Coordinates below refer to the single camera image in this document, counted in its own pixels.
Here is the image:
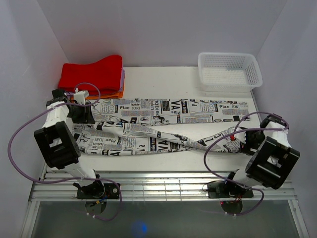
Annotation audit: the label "lilac folded trousers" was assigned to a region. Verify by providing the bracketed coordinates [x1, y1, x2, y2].
[119, 69, 125, 92]

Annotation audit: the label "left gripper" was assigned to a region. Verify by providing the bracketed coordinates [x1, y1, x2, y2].
[66, 102, 95, 124]

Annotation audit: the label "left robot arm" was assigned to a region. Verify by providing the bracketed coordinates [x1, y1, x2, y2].
[34, 89, 105, 198]

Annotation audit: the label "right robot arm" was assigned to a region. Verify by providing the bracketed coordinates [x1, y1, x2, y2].
[223, 114, 300, 197]

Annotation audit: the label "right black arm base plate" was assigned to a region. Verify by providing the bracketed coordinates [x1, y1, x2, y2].
[207, 180, 254, 198]

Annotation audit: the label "red folded trousers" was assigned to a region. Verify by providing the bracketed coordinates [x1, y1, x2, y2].
[58, 55, 123, 95]

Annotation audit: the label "orange folded trousers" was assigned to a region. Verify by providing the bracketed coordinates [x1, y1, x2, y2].
[70, 89, 124, 101]

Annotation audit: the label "aluminium frame rails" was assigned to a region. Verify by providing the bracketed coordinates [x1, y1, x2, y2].
[28, 146, 298, 203]

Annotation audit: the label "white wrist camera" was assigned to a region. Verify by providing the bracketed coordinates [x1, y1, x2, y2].
[73, 90, 89, 105]
[230, 132, 247, 148]

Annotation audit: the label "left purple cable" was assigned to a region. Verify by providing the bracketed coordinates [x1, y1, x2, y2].
[7, 82, 123, 222]

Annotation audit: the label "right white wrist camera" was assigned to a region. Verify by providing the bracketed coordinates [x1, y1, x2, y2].
[230, 132, 247, 148]

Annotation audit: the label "newspaper print trousers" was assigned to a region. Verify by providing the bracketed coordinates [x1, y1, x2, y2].
[72, 99, 249, 156]

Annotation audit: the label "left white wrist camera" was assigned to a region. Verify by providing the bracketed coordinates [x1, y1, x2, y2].
[73, 90, 89, 105]

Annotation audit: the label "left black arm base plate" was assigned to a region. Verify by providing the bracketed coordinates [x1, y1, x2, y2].
[76, 183, 120, 200]

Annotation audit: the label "white perforated plastic basket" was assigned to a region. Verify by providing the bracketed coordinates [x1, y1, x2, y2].
[198, 53, 263, 93]

